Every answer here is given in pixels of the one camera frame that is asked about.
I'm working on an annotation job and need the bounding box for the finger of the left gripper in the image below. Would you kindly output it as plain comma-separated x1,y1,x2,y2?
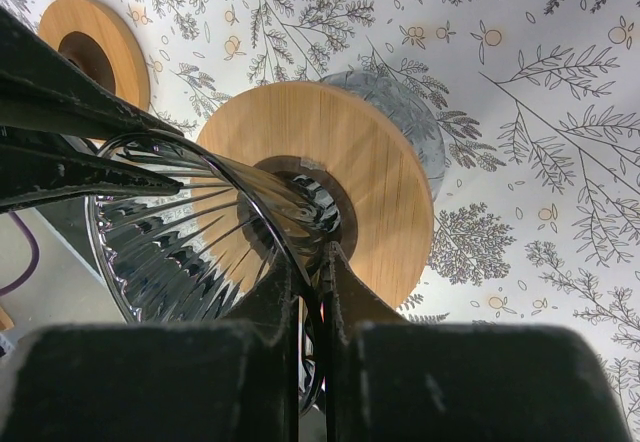
1,9,182,139
1,126,182,213

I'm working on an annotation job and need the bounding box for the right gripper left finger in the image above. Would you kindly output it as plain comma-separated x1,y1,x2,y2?
1,258,299,441

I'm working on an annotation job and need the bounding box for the floral table mat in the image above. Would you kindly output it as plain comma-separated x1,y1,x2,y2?
1,0,639,431

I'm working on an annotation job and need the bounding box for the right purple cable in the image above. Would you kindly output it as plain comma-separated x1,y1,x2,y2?
0,211,41,298

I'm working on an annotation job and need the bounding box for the glass coffee server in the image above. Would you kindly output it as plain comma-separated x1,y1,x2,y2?
320,70,446,199

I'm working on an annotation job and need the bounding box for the ribbed glass dripper cone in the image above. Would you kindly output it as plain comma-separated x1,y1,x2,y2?
85,133,341,410

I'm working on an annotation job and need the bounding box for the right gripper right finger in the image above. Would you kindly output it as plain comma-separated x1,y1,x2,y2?
323,242,629,441

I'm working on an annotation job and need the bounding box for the wooden dripper ring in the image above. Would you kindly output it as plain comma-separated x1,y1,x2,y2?
189,80,435,311
37,0,152,112

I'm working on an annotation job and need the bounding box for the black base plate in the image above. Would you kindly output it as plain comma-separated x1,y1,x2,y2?
37,197,112,299

